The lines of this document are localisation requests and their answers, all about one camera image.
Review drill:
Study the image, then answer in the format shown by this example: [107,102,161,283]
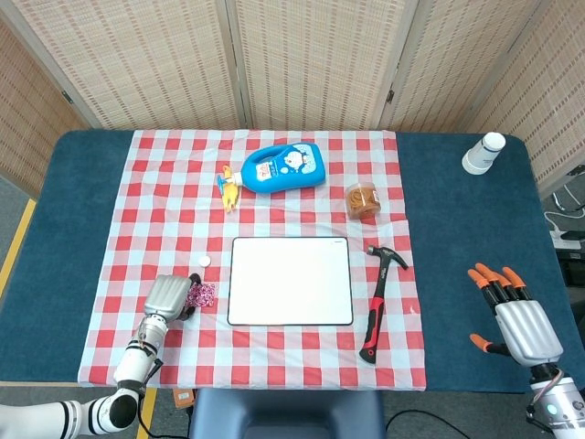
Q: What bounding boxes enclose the silver left robot hand black fingers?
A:
[144,273,205,322]

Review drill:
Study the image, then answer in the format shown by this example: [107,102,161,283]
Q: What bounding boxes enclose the silver right robot hand orange fingertips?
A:
[467,262,564,367]

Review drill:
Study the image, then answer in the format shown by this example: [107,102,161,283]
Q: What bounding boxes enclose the pink patterned small packet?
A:
[187,282,217,308]

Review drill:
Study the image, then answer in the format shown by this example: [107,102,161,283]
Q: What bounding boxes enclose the blue padded robot base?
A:
[189,388,387,439]

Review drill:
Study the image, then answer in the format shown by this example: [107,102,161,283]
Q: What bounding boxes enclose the white power strip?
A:
[550,230,584,251]

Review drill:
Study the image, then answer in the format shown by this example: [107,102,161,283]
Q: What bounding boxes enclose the dark blue table cover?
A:
[0,129,570,394]

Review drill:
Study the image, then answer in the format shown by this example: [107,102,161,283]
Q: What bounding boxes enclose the yellow rubber chicken toy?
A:
[221,165,241,214]

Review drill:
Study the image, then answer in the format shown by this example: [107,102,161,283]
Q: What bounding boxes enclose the red white checkered tablecloth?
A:
[77,129,429,392]

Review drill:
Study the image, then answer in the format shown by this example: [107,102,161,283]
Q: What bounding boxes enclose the black red claw hammer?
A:
[358,245,410,366]

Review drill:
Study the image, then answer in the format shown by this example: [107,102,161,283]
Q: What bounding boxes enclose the blue pump bottle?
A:
[218,142,328,195]

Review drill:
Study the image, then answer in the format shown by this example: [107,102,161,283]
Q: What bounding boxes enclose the clear jar of rubber bands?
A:
[345,181,383,220]

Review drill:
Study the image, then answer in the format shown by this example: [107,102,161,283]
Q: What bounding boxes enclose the woven folding screen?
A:
[0,0,585,198]

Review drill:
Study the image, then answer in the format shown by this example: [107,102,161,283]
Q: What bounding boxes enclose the white rectangular board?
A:
[227,236,355,327]

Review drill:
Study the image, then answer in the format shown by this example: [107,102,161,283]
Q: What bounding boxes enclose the black floor cable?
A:
[386,409,458,439]

